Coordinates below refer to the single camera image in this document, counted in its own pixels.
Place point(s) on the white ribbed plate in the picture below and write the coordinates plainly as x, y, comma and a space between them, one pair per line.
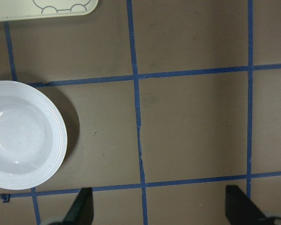
33, 136

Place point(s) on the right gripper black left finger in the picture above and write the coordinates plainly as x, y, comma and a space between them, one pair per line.
82, 209

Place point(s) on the cream bear tray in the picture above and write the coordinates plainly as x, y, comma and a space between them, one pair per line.
15, 10

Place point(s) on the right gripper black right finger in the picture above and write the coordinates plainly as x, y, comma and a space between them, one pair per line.
239, 208

